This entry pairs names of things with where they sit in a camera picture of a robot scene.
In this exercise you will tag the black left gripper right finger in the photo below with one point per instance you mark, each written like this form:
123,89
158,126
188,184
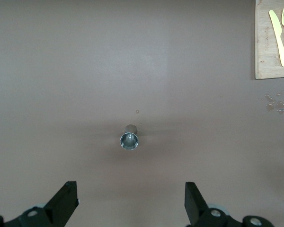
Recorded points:
196,208

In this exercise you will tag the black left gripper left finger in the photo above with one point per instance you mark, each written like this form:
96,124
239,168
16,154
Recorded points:
56,208

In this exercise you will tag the steel double jigger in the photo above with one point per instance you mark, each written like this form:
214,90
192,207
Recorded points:
129,140

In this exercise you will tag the spilled liquid puddle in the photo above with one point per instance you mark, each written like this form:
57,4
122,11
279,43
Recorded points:
270,107

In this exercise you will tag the brown table mat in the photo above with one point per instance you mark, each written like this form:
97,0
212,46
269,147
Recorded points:
85,71

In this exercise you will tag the wooden cutting board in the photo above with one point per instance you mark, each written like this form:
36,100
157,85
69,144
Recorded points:
262,35

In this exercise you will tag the yellow plastic knife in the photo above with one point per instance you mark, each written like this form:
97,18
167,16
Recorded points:
278,35

